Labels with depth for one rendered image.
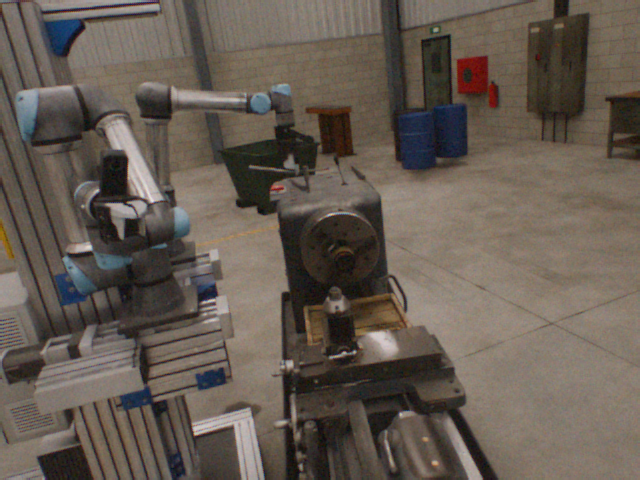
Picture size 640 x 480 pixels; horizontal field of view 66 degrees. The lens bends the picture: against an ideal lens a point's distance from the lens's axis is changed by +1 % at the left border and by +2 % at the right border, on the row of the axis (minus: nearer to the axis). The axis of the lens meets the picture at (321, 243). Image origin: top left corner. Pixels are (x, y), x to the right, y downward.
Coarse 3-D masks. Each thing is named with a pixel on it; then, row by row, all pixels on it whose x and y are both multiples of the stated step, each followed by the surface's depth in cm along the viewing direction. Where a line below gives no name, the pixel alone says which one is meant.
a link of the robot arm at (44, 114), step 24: (24, 96) 115; (48, 96) 117; (72, 96) 120; (24, 120) 114; (48, 120) 117; (72, 120) 120; (48, 144) 119; (72, 144) 122; (48, 168) 123; (72, 168) 123; (72, 192) 124; (72, 216) 126; (72, 240) 129; (72, 264) 128; (96, 264) 130; (96, 288) 132
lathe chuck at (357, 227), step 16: (336, 208) 197; (320, 224) 191; (336, 224) 192; (352, 224) 192; (368, 224) 193; (304, 240) 193; (336, 240) 194; (352, 240) 194; (304, 256) 195; (320, 256) 195; (368, 256) 197; (320, 272) 198; (352, 272) 199; (368, 272) 199
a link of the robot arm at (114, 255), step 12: (96, 228) 106; (96, 240) 107; (108, 240) 107; (132, 240) 110; (144, 240) 112; (96, 252) 108; (108, 252) 108; (120, 252) 109; (132, 252) 112; (108, 264) 109; (120, 264) 110
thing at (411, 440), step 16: (400, 416) 96; (416, 416) 90; (384, 432) 88; (400, 432) 88; (416, 432) 87; (432, 432) 87; (384, 448) 85; (400, 448) 85; (416, 448) 83; (432, 448) 83; (448, 448) 84; (384, 464) 89; (400, 464) 83; (416, 464) 80; (432, 464) 80; (448, 464) 80
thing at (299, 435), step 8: (296, 416) 146; (296, 424) 145; (296, 432) 138; (320, 432) 134; (296, 440) 137; (304, 440) 137; (320, 440) 135; (296, 448) 141; (320, 448) 136; (296, 456) 142; (304, 456) 138; (320, 456) 137; (296, 464) 142; (312, 464) 138; (320, 464) 138; (304, 472) 142; (312, 472) 139; (320, 472) 139
